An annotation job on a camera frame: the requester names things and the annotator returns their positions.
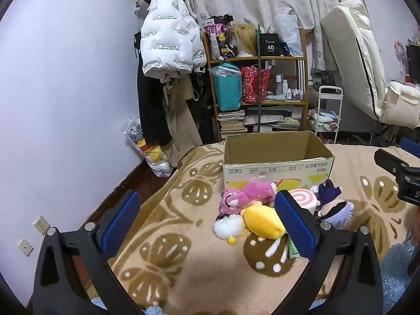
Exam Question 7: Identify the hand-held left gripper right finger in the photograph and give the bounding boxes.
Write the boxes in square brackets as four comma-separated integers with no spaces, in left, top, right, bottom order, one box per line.
[272,190,384,315]

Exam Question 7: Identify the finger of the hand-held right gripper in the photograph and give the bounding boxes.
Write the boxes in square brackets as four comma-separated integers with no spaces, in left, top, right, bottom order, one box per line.
[400,137,420,159]
[374,149,411,175]

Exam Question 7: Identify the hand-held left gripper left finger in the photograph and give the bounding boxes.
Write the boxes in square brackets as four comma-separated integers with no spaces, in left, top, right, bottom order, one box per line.
[33,190,145,315]

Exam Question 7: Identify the green packet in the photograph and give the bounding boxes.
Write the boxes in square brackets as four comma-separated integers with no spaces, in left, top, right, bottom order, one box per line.
[287,235,303,259]

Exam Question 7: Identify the pink swirl plush cushion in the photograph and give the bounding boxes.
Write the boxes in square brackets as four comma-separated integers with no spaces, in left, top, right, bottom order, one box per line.
[288,188,321,218]

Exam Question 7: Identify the yellow plush toy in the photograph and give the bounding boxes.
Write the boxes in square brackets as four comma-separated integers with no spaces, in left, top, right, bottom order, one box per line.
[243,205,287,239]

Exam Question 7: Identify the white-haired purple plush doll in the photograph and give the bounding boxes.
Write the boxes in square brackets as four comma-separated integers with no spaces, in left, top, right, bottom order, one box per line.
[316,180,355,230]

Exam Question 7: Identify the pink plush bear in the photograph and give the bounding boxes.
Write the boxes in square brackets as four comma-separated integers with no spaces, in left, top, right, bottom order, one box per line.
[219,177,278,216]

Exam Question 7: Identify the cardboard box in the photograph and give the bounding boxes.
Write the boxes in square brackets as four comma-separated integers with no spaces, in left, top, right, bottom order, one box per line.
[222,130,335,201]

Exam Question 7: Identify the white quilt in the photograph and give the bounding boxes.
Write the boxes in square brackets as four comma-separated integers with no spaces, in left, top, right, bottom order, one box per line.
[377,80,420,129]

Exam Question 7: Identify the white fluffy plush toy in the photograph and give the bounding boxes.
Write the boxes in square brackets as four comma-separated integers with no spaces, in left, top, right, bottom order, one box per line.
[214,213,247,245]

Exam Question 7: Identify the plastic bag of plush toys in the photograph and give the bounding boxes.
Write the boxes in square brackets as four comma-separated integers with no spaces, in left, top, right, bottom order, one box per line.
[124,116,173,178]

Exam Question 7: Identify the beige patterned blanket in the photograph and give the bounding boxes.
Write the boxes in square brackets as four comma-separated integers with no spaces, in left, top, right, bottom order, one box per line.
[108,143,420,315]

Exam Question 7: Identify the person's light blue fluffy clothing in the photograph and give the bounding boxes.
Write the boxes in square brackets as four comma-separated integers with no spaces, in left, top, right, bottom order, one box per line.
[381,236,420,315]

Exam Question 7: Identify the white trolley cart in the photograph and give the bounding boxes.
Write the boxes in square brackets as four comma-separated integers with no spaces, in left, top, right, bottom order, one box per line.
[308,86,344,144]

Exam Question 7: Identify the pile of papers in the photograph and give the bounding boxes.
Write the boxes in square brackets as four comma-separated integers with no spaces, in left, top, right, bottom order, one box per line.
[244,107,301,134]

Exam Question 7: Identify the beige hanging trousers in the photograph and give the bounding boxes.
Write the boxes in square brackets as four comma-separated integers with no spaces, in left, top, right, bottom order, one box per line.
[162,75,204,168]

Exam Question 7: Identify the stack of books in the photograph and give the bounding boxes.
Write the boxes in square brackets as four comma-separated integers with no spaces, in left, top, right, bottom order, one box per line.
[217,110,246,140]

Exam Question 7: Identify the white folded mattress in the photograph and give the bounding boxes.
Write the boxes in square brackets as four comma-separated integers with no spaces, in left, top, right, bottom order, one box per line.
[320,0,391,123]

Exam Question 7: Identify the row of toiletry bottles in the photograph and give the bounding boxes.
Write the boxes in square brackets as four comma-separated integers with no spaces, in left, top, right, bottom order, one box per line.
[276,74,304,102]

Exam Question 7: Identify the black hanging coat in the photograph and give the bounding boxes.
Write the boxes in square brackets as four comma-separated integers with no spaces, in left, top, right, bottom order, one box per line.
[134,31,174,145]

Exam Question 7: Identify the black hanging bag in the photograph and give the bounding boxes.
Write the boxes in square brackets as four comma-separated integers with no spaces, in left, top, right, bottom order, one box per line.
[192,69,218,142]

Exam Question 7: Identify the green pole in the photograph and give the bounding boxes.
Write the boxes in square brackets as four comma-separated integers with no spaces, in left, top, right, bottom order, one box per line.
[256,24,265,133]

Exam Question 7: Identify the red patterned bag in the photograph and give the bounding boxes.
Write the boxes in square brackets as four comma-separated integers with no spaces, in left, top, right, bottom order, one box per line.
[240,66,271,104]

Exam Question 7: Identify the teal bag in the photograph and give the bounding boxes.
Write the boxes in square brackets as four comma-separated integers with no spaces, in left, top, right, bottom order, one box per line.
[210,64,244,111]

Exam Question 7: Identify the white plastic bag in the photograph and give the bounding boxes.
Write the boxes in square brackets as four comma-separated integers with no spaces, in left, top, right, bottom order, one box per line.
[276,13,304,57]

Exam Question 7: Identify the black box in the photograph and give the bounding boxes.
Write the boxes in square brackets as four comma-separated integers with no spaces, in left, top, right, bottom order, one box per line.
[259,33,284,56]

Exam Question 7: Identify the wooden shelf unit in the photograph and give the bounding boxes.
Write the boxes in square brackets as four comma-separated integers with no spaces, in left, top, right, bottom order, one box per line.
[202,28,309,141]

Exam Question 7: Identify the white puffer jacket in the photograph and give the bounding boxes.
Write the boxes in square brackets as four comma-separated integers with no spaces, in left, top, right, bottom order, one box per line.
[140,0,207,79]

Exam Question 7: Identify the blonde wig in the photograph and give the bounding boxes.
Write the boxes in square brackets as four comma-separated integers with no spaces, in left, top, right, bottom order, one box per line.
[231,24,260,57]

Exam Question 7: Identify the purple printed packet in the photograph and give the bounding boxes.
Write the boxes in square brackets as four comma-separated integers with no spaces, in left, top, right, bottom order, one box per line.
[203,16,237,60]

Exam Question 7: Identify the white wall socket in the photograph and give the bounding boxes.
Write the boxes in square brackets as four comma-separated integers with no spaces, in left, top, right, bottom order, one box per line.
[33,216,51,235]
[17,238,34,257]

